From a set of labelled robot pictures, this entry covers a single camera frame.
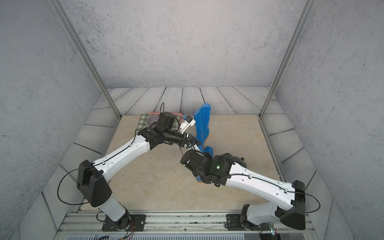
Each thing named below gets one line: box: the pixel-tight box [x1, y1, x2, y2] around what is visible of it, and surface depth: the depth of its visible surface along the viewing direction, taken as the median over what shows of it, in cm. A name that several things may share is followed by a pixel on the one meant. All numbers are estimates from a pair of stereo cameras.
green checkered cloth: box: [134, 113, 151, 138], surface depth 117 cm
